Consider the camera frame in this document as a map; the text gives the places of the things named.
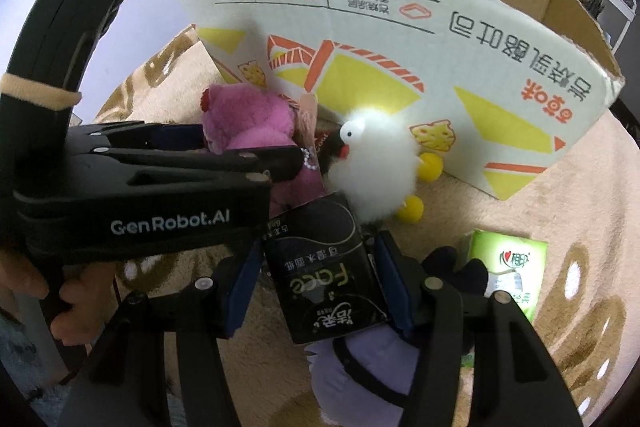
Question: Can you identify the black tissue pack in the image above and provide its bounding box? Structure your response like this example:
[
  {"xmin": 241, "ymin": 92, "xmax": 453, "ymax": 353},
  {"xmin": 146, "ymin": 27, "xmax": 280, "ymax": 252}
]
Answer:
[{"xmin": 262, "ymin": 192, "xmax": 394, "ymax": 346}]

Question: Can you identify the beige patterned blanket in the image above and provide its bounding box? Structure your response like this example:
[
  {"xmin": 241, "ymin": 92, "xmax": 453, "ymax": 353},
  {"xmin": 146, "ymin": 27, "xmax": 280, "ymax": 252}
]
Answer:
[{"xmin": 95, "ymin": 24, "xmax": 640, "ymax": 427}]

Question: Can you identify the printed cardboard box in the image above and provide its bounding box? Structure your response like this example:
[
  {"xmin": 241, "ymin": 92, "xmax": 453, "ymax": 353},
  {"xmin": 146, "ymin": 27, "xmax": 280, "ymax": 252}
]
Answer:
[{"xmin": 169, "ymin": 0, "xmax": 627, "ymax": 202}]

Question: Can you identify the green tissue pack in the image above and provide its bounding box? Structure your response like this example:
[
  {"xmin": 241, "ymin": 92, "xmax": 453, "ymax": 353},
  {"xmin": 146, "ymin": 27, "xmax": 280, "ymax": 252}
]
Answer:
[{"xmin": 460, "ymin": 229, "xmax": 549, "ymax": 370}]

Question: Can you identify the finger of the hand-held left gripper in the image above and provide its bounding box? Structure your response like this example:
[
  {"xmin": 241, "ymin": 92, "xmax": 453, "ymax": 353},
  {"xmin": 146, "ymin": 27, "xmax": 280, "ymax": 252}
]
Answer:
[
  {"xmin": 95, "ymin": 146, "xmax": 306, "ymax": 184},
  {"xmin": 74, "ymin": 122, "xmax": 209, "ymax": 154}
]

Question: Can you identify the purple and black plush toy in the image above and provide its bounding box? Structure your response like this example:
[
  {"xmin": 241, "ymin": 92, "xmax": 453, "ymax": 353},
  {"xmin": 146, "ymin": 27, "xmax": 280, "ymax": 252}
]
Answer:
[{"xmin": 305, "ymin": 247, "xmax": 490, "ymax": 427}]

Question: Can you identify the person's left hand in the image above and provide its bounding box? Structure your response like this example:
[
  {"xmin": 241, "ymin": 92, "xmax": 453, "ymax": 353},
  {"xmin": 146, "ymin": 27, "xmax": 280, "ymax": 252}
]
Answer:
[{"xmin": 0, "ymin": 252, "xmax": 119, "ymax": 346}]

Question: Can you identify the white fluffy chick plush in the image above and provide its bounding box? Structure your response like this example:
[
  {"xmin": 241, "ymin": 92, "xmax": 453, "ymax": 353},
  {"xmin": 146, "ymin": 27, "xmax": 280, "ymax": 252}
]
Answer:
[{"xmin": 322, "ymin": 107, "xmax": 444, "ymax": 224}]

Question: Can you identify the pink plush bear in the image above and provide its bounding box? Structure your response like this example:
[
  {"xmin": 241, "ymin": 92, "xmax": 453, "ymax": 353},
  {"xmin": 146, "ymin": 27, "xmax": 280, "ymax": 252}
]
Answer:
[{"xmin": 200, "ymin": 82, "xmax": 327, "ymax": 219}]

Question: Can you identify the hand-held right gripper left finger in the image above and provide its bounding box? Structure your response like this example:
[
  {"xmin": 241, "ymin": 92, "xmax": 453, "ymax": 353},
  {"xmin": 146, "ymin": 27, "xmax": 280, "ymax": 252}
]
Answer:
[{"xmin": 60, "ymin": 251, "xmax": 265, "ymax": 427}]

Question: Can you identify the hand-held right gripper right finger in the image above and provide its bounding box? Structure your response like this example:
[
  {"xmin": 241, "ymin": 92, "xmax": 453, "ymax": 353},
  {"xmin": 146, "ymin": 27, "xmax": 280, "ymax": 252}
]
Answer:
[{"xmin": 374, "ymin": 231, "xmax": 584, "ymax": 427}]

